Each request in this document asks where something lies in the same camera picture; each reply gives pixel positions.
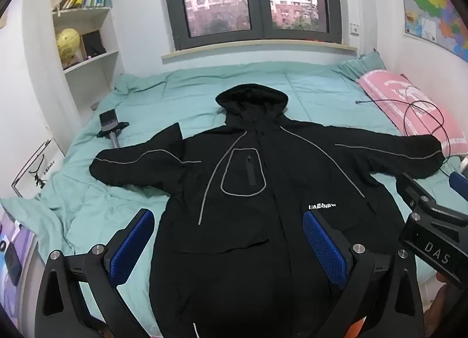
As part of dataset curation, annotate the black hooded jacket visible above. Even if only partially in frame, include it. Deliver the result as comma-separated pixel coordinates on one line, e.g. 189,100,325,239
90,83,445,338

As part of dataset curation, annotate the purple cloth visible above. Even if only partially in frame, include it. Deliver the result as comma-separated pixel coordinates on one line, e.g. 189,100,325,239
0,210,37,324

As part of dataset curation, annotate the pink pillow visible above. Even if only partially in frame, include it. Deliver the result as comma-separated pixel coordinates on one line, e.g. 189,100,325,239
356,70,467,157

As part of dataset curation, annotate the teal bed blanket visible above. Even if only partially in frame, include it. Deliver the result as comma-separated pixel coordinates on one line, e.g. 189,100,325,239
0,51,468,338

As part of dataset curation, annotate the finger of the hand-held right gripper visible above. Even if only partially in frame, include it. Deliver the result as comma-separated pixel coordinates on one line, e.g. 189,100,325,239
449,171,468,201
396,173,439,214

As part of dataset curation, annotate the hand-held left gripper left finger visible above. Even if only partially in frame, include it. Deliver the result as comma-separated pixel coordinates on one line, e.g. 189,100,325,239
38,208,156,338

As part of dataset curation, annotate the white bookshelf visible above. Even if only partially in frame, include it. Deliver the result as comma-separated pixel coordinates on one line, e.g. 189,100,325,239
51,0,123,112

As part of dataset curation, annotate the yellow globe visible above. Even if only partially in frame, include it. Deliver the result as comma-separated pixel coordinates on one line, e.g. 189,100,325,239
56,28,81,68

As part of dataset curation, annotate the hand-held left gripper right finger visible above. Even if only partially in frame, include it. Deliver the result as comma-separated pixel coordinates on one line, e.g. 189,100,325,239
303,210,427,338

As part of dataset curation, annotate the black cable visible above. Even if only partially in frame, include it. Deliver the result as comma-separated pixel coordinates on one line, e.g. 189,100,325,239
355,100,452,178

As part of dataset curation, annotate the teal pillow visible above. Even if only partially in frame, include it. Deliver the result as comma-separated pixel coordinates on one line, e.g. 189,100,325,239
336,51,388,80

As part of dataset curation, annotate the dark flat device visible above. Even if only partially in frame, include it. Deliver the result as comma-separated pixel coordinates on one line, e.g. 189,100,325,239
5,243,23,286

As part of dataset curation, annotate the white drawing poster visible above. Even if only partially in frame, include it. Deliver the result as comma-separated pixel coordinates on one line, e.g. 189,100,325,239
11,138,66,200

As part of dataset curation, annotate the wooden windowsill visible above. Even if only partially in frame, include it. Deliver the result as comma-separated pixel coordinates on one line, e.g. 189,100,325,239
162,44,358,64

